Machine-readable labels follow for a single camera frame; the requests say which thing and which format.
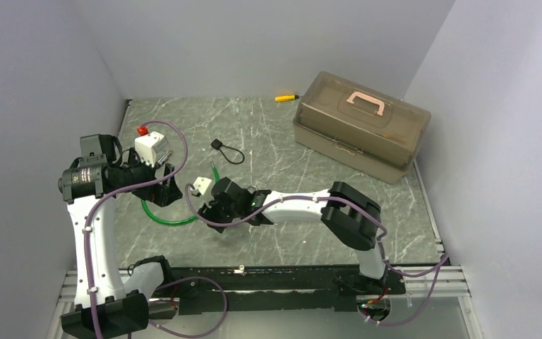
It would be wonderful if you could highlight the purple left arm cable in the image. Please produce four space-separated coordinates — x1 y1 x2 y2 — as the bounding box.
83 120 229 339

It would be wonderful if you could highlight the translucent brown toolbox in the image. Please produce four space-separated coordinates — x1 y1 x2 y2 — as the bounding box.
293 71 431 184

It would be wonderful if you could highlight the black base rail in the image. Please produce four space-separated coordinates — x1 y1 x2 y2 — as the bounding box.
154 264 406 315

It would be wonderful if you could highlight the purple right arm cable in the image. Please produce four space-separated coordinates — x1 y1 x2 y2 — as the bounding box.
184 183 450 328

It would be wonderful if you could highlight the green cable lock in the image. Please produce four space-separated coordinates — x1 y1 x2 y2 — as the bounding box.
140 161 220 227

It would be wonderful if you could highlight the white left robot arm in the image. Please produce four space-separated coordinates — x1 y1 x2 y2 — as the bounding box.
58 131 183 338

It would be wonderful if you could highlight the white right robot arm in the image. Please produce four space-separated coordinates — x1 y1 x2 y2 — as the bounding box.
186 177 388 293

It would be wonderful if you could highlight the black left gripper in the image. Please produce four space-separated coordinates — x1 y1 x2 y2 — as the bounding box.
115 148 182 206

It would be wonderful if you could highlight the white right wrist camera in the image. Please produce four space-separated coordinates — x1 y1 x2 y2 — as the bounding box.
191 177 215 198

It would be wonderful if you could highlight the brass padlock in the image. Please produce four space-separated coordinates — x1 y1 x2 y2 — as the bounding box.
247 185 258 194

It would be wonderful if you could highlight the yellow screwdriver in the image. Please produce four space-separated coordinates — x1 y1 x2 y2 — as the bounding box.
275 95 299 102

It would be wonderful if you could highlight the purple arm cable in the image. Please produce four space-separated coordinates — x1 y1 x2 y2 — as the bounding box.
184 183 450 328
83 120 229 339

